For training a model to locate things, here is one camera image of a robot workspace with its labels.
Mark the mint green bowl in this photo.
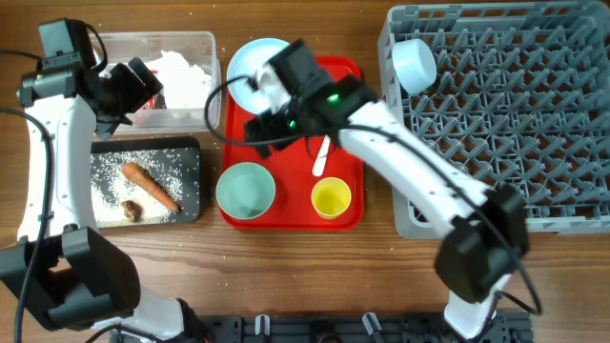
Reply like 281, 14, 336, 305
215, 162, 276, 220

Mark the small light blue bowl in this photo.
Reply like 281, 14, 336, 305
392, 39, 437, 95

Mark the white rice pile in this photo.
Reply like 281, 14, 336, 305
91, 150, 183, 228

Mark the orange carrot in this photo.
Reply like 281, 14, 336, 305
122, 162, 180, 213

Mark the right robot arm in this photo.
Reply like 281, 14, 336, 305
245, 40, 530, 339

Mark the grey dishwasher rack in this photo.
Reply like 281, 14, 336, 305
377, 1, 609, 234

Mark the clear plastic waste bin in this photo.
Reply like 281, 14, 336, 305
91, 31, 221, 135

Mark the white plastic spoon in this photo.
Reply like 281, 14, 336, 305
312, 135, 332, 177

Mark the large light blue plate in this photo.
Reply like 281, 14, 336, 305
227, 38, 289, 114

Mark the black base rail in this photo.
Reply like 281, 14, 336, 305
199, 311, 535, 343

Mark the brown food scrap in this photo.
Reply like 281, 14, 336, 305
121, 200, 142, 223

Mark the red strawberry snack wrapper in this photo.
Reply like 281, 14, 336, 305
141, 90, 163, 111

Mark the white tissue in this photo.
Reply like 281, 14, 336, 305
145, 50, 213, 110

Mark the yellow plastic cup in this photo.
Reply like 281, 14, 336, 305
311, 177, 352, 219

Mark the black waste tray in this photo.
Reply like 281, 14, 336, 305
91, 137, 201, 224

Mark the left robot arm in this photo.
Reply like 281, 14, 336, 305
1, 18, 213, 342

